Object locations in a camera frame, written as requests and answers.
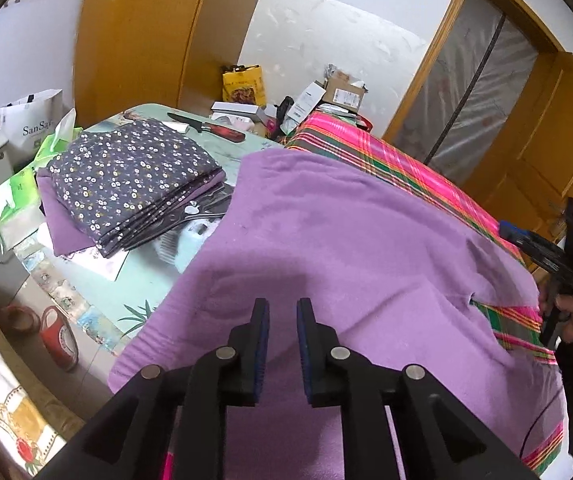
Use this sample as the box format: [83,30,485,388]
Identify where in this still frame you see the red-handled knife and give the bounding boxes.
[167,112,247,142]

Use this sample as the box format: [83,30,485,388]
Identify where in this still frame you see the green printed table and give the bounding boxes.
[14,104,287,356]

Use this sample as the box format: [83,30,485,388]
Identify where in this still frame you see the cardboard box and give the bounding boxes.
[324,72,368,111]

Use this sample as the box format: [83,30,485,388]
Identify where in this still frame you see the green tissue pack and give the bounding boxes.
[0,109,84,253]

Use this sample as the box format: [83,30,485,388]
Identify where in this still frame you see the white plastic package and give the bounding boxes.
[36,220,130,282]

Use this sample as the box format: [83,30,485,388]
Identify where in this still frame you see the clear plastic door curtain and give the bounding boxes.
[397,0,537,186]

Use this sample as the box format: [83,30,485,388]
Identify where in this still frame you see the folded floral cloth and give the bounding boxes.
[49,117,222,258]

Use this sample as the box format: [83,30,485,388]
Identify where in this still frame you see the wooden wardrobe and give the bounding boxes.
[74,0,274,128]

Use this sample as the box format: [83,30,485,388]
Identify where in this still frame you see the brown slipper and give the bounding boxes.
[0,304,41,335]

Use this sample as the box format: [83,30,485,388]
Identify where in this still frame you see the wooden door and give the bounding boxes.
[471,52,573,261]

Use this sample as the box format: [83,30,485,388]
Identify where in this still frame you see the red slipper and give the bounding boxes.
[39,306,80,372]

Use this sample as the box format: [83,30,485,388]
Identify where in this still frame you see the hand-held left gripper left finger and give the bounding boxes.
[34,297,271,480]

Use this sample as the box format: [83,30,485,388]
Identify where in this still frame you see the white paper shopping bag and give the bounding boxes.
[0,89,64,153]

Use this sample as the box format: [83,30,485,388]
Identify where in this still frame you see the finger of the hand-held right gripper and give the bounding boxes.
[498,220,563,272]

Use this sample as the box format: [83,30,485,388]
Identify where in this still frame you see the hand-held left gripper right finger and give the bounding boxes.
[297,297,542,480]

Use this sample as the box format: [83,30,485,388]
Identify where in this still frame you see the white labelled box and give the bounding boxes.
[286,84,326,121]

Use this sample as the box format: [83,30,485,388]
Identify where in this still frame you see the pink plaid blanket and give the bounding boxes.
[284,111,565,476]

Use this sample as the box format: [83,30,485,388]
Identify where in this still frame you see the purple sweater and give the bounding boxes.
[108,149,567,480]

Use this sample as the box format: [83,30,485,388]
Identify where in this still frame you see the folded purple cloth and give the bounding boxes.
[36,165,227,258]

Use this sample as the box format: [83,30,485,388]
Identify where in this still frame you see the yellow bag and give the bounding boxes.
[222,64,267,106]

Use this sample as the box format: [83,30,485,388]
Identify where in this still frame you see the wooden door frame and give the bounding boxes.
[381,0,565,146]

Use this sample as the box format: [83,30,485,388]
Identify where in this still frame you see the large black scissors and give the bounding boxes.
[121,187,232,253]

